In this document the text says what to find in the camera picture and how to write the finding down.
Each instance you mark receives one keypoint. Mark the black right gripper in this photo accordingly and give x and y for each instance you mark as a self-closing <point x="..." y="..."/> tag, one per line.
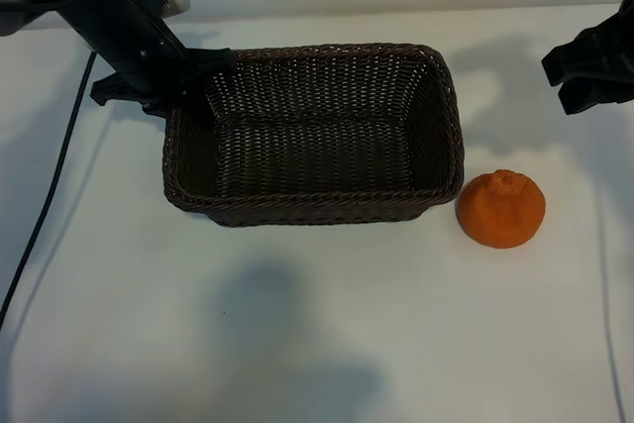
<point x="626" y="56"/>

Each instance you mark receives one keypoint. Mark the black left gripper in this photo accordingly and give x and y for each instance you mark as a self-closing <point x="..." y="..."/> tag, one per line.
<point x="129" y="51"/>

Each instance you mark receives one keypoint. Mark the orange with stem knob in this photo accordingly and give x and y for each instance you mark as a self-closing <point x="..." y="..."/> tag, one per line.
<point x="500" y="215"/>

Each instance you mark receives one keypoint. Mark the dark brown woven basket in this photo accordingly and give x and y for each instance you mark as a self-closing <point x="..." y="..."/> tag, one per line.
<point x="317" y="160"/>

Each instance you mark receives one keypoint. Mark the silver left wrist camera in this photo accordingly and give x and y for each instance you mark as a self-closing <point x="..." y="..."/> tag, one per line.
<point x="178" y="3"/>

